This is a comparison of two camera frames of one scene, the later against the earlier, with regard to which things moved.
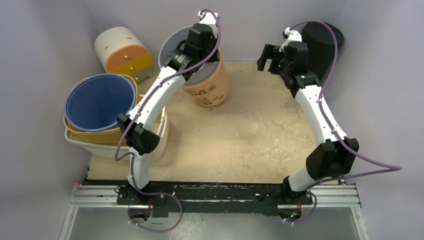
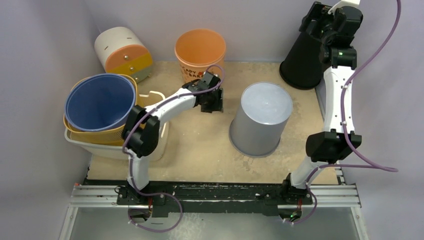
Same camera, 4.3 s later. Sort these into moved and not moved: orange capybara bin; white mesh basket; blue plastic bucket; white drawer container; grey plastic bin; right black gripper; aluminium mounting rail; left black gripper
Moved: right black gripper; orange capybara bin; grey plastic bin; left black gripper
Not moved: aluminium mounting rail; white drawer container; blue plastic bucket; white mesh basket
